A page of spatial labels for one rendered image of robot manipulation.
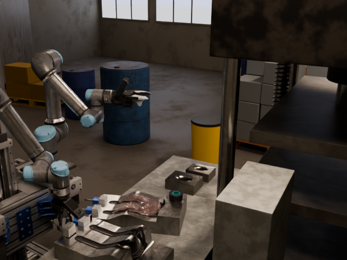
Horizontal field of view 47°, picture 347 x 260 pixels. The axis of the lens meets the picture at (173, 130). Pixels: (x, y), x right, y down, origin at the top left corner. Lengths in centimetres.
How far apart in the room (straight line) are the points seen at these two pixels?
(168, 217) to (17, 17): 732
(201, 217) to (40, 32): 948
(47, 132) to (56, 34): 944
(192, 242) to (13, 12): 741
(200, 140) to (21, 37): 551
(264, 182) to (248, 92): 389
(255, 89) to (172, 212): 315
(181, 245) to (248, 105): 329
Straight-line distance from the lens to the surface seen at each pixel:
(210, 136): 444
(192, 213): 233
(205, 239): 213
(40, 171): 182
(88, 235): 203
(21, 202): 228
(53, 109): 239
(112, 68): 520
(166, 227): 213
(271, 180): 126
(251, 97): 509
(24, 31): 905
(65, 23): 1187
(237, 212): 111
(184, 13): 1088
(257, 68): 542
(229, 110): 140
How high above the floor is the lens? 202
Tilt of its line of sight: 20 degrees down
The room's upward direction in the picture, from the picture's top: 1 degrees clockwise
